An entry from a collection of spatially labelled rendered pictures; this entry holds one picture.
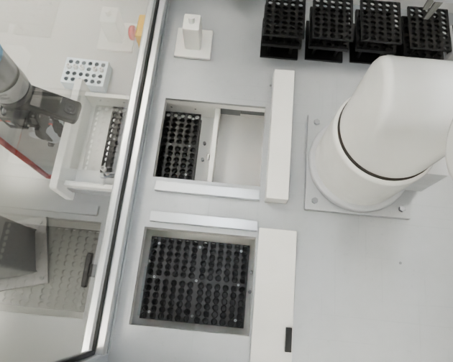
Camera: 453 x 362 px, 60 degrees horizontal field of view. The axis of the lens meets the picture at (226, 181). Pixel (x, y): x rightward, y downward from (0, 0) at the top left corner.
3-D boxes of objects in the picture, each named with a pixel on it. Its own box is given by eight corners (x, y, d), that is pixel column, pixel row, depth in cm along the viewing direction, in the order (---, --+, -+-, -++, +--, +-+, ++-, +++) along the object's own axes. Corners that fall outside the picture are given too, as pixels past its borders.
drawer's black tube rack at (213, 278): (144, 317, 90) (139, 317, 83) (156, 240, 95) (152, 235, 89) (241, 327, 89) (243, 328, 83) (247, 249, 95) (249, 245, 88)
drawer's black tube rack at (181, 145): (106, 180, 99) (99, 172, 93) (119, 118, 105) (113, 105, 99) (194, 188, 99) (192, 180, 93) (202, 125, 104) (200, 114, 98)
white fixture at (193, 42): (173, 57, 98) (169, 30, 89) (178, 29, 101) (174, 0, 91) (209, 60, 98) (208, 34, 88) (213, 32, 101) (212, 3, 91)
